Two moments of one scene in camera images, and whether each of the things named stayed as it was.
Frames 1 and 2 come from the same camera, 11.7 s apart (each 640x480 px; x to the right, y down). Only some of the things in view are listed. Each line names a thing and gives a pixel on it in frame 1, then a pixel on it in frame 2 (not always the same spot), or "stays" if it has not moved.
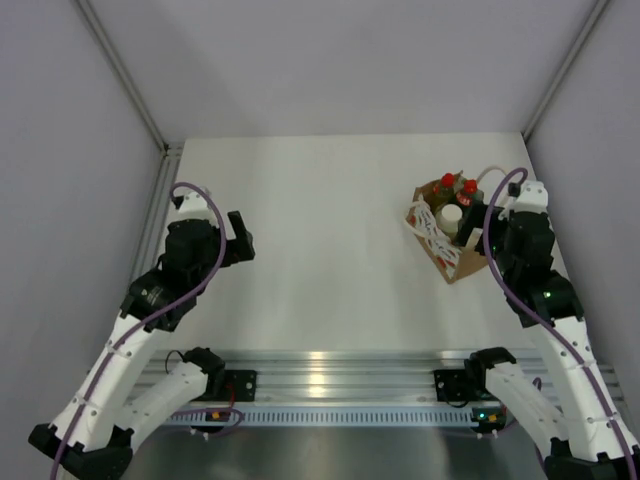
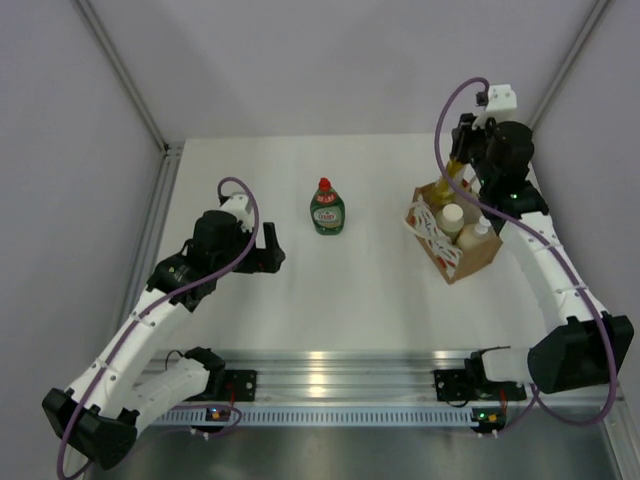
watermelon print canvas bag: x=452 y=259 stays
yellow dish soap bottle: x=469 y=189 → x=445 y=190
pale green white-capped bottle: x=448 y=217 stays
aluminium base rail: x=316 y=376 stays
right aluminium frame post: x=598 y=10 stays
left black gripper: x=239 y=248 → x=263 y=260
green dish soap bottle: x=447 y=193 → x=327 y=210
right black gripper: x=479 y=216 → x=466 y=132
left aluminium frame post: x=170 y=151 stays
